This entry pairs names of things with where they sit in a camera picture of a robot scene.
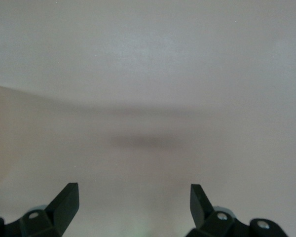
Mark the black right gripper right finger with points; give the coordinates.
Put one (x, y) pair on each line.
(202, 214)

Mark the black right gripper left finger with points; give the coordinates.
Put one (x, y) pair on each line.
(61, 209)

